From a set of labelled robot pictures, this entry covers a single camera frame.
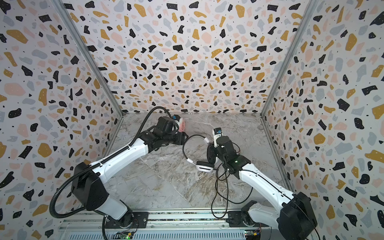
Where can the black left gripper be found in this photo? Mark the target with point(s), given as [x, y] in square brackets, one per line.
[180, 138]

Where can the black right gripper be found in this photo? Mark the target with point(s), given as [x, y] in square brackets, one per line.
[211, 154]

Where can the pink headphones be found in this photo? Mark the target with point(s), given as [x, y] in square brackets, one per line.
[182, 125]

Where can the white black headphones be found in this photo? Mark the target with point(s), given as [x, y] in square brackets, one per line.
[203, 158]

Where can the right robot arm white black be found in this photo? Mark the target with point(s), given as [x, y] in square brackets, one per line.
[292, 214]

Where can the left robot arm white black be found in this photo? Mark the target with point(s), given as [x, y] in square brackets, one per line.
[90, 188]

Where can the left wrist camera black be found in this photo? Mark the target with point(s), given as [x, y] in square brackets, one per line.
[167, 125]

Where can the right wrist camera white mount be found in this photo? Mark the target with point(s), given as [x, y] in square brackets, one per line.
[217, 133]

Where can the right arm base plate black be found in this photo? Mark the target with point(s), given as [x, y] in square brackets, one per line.
[237, 219]

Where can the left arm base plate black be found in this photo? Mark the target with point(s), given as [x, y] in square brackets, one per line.
[136, 220]

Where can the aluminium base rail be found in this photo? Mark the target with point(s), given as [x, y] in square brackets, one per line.
[167, 224]

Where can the aluminium corner post left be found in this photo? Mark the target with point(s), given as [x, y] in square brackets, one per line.
[65, 16]

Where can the aluminium corner post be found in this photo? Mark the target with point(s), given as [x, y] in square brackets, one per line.
[291, 51]
[65, 16]

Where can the aluminium corner post right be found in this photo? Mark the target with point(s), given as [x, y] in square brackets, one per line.
[291, 51]

